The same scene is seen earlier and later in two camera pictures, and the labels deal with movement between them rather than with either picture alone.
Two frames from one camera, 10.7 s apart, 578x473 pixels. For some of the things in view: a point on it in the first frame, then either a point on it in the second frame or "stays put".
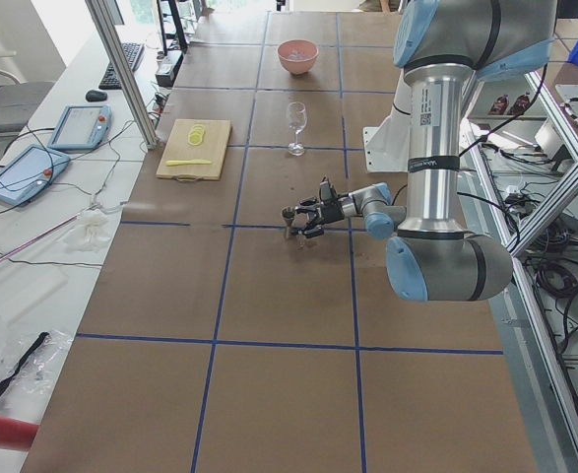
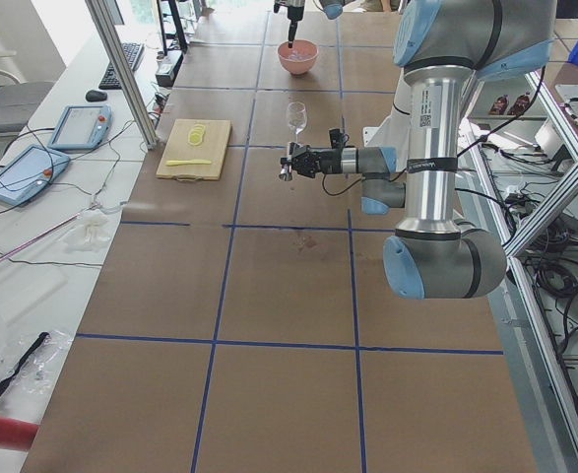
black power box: [167, 68] stays put
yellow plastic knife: [187, 162] stays put
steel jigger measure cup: [288, 214] -> [286, 172]
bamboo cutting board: [196, 150] stays put
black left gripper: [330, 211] -> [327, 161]
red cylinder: [3, 432] stays put
